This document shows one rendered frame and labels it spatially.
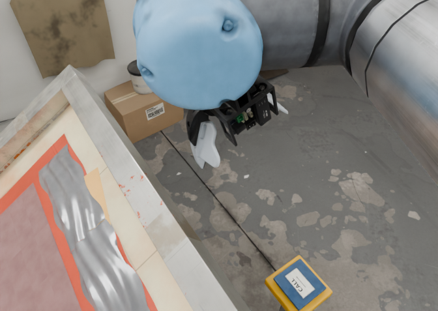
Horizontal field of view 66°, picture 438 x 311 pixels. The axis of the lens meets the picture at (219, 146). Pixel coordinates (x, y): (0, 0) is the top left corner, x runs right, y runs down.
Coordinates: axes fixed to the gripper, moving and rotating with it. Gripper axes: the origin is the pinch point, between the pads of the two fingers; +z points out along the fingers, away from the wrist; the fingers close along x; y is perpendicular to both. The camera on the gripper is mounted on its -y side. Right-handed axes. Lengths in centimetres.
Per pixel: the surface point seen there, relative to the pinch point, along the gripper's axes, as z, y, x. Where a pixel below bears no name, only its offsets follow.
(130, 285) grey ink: -3.1, 10.4, -23.8
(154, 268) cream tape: -3.6, 10.9, -20.3
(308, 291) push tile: 54, 15, -1
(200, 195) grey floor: 155, -89, -4
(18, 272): 0.6, -4.6, -38.4
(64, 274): -1.0, 1.8, -31.6
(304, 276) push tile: 55, 11, 1
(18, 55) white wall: 66, -200, -43
